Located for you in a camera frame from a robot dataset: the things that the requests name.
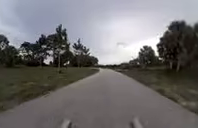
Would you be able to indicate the grey paved path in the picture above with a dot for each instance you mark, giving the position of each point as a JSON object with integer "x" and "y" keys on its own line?
{"x": 103, "y": 100}

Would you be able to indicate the robot's own part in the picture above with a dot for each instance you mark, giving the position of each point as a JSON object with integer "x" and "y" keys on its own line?
{"x": 137, "y": 123}
{"x": 65, "y": 124}

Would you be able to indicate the round-crowned tree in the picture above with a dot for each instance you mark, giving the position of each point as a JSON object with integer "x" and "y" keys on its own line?
{"x": 147, "y": 55}

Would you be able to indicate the row of trees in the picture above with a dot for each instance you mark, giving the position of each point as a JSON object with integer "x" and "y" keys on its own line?
{"x": 58, "y": 45}
{"x": 183, "y": 43}

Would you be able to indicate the mown grass field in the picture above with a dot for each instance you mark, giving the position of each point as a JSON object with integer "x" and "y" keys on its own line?
{"x": 20, "y": 83}

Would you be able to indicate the rough grass verge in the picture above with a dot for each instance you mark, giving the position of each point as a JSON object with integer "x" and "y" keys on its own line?
{"x": 180, "y": 86}

